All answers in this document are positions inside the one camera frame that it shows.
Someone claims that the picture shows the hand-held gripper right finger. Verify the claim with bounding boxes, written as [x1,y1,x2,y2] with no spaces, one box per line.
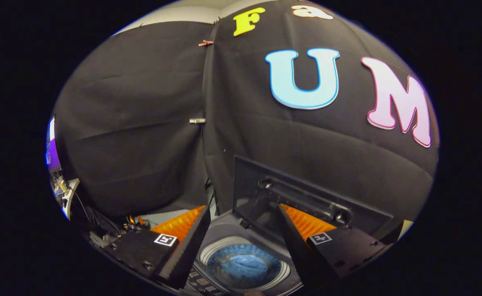
[277,203,389,290]

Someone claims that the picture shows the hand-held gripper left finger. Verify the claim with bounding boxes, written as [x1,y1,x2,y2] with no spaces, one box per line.
[101,205,211,290]

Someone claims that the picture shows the grey washing machine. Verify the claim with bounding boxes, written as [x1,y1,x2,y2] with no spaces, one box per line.
[181,210,307,296]

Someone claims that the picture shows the light blue button shirt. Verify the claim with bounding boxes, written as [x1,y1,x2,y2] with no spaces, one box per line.
[206,245,283,288]

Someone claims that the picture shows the black stand legs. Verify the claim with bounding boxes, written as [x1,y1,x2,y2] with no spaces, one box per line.
[203,177,219,216]

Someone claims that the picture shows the black backdrop cloth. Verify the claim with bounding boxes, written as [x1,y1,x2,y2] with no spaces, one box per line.
[54,0,440,224]

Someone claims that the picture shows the computer monitor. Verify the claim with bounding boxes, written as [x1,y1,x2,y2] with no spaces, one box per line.
[46,116,63,173]

